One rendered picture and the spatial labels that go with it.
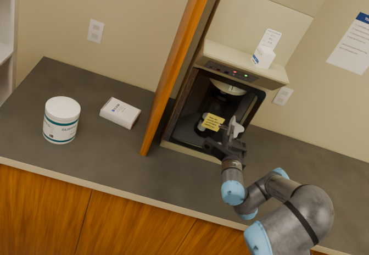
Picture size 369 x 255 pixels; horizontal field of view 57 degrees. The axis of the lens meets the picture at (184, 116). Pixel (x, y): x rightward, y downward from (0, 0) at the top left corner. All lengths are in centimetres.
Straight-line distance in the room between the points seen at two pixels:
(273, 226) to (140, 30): 121
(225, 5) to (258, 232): 74
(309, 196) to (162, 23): 114
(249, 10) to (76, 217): 111
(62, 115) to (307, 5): 96
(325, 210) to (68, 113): 96
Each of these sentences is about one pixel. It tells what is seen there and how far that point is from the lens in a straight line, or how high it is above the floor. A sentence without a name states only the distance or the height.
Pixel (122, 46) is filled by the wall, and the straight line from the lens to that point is 181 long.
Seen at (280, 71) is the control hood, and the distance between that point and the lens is 128.
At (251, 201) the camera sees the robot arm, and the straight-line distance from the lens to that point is 123.
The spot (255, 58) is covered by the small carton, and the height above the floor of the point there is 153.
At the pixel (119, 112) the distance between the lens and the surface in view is 161.
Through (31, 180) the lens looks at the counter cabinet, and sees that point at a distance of 151.
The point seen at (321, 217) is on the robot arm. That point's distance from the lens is 86.
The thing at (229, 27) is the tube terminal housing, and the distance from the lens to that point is 124.
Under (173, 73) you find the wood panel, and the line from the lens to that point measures 123.
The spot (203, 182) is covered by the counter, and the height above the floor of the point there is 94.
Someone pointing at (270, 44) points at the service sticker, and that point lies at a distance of 128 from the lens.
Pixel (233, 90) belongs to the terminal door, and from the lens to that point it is 135.
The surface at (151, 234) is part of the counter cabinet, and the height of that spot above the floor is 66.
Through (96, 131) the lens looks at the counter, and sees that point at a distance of 155.
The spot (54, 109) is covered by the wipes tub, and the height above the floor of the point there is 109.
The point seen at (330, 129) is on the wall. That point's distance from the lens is 215.
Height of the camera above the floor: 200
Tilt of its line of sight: 36 degrees down
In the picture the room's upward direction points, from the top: 24 degrees clockwise
